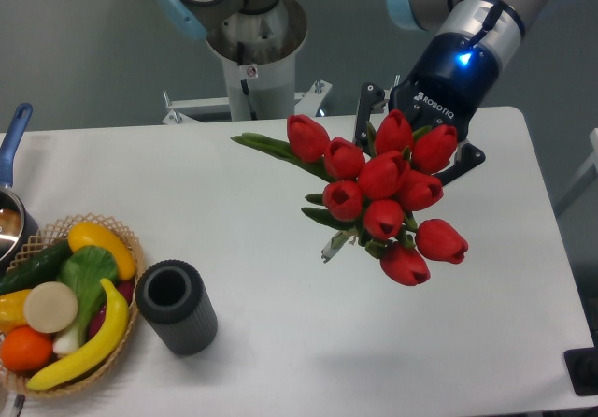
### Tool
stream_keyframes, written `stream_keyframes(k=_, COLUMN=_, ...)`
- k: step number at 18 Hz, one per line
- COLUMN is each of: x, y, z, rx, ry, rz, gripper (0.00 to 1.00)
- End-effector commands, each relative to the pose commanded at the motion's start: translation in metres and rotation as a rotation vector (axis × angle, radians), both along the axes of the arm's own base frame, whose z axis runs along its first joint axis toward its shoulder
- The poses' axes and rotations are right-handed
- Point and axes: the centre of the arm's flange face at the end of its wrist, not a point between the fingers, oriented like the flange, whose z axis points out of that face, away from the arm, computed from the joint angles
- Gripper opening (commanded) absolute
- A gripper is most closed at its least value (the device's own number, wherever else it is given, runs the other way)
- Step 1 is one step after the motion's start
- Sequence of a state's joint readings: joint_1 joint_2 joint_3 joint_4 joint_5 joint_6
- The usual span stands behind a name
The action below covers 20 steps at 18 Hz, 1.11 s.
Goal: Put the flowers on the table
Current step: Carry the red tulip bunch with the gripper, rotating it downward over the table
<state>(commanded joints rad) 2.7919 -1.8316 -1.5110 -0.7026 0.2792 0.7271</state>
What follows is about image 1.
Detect green cucumber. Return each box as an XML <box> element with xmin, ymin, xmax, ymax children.
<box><xmin>1</xmin><ymin>240</ymin><xmax>72</xmax><ymax>295</ymax></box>

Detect orange fruit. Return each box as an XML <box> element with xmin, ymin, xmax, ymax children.
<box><xmin>1</xmin><ymin>326</ymin><xmax>53</xmax><ymax>372</ymax></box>

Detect woven wicker basket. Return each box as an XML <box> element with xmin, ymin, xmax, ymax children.
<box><xmin>1</xmin><ymin>213</ymin><xmax>146</xmax><ymax>399</ymax></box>

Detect dark grey ribbed vase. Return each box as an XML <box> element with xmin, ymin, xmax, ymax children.
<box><xmin>135</xmin><ymin>259</ymin><xmax>218</xmax><ymax>355</ymax></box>

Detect beige round disc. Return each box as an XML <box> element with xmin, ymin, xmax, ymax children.
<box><xmin>23</xmin><ymin>281</ymin><xmax>78</xmax><ymax>334</ymax></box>

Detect black device at edge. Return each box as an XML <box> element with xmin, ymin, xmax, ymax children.
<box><xmin>563</xmin><ymin>347</ymin><xmax>597</xmax><ymax>396</ymax></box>

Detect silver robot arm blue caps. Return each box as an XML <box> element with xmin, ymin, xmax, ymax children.
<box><xmin>354</xmin><ymin>0</ymin><xmax>548</xmax><ymax>184</ymax></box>

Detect yellow banana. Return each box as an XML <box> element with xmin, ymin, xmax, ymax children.
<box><xmin>26</xmin><ymin>279</ymin><xmax>129</xmax><ymax>391</ymax></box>

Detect grey robot base column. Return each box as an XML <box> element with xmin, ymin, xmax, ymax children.
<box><xmin>156</xmin><ymin>0</ymin><xmax>307</xmax><ymax>102</ymax></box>

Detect red tulip bouquet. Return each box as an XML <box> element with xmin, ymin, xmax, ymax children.
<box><xmin>232</xmin><ymin>110</ymin><xmax>469</xmax><ymax>286</ymax></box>

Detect blue handled saucepan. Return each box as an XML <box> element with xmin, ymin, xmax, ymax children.
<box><xmin>1</xmin><ymin>103</ymin><xmax>38</xmax><ymax>276</ymax></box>

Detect yellow bell pepper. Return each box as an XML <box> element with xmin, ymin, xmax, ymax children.
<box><xmin>0</xmin><ymin>289</ymin><xmax>32</xmax><ymax>335</ymax></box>

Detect metal mounting bracket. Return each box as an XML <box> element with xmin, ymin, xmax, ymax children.
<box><xmin>162</xmin><ymin>79</ymin><xmax>333</xmax><ymax>124</ymax></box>

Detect green bok choy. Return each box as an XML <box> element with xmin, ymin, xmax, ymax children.
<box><xmin>53</xmin><ymin>245</ymin><xmax>118</xmax><ymax>357</ymax></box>

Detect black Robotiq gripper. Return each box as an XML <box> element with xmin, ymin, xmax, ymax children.
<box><xmin>353</xmin><ymin>33</ymin><xmax>497</xmax><ymax>186</ymax></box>

